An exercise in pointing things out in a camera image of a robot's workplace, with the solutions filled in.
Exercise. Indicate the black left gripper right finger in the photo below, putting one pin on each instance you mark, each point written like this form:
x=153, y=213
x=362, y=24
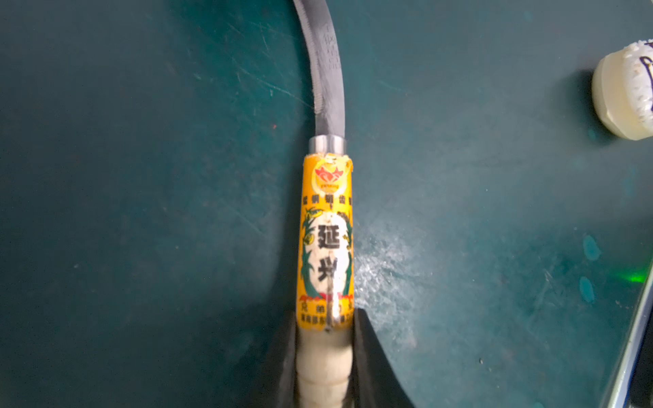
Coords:
x=375, y=382

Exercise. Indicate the small sickle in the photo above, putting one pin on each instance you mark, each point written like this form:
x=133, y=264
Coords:
x=325, y=301

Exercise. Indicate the white frosted donut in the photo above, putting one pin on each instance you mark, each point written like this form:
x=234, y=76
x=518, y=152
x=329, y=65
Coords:
x=622, y=91

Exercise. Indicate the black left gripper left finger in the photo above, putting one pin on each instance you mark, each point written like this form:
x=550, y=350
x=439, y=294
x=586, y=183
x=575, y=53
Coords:
x=275, y=384

